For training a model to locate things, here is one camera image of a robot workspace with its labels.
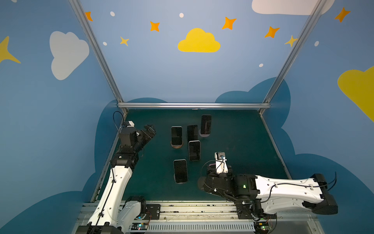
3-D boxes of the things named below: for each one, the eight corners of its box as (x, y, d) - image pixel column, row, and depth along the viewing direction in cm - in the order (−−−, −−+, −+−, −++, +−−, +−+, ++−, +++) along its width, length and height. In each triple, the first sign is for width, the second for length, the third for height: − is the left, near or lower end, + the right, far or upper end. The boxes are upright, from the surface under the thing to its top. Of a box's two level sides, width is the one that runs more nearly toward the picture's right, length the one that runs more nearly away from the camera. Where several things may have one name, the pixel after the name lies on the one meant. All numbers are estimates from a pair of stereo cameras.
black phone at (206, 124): (200, 137, 108) (202, 123, 96) (199, 129, 114) (201, 114, 101) (209, 137, 109) (212, 123, 96) (208, 129, 114) (211, 114, 101)
